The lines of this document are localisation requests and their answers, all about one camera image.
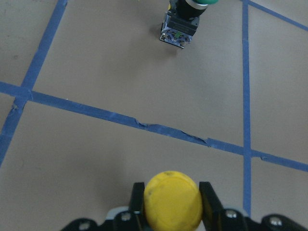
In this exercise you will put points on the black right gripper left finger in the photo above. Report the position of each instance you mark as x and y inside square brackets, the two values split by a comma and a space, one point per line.
[136, 204]

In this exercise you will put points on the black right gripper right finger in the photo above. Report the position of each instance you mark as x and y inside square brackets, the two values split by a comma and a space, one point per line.
[211, 205]

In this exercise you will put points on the yellow push button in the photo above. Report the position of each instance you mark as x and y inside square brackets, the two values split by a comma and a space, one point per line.
[172, 202]

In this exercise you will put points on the green push button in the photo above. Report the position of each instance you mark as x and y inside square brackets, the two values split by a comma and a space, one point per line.
[181, 21]

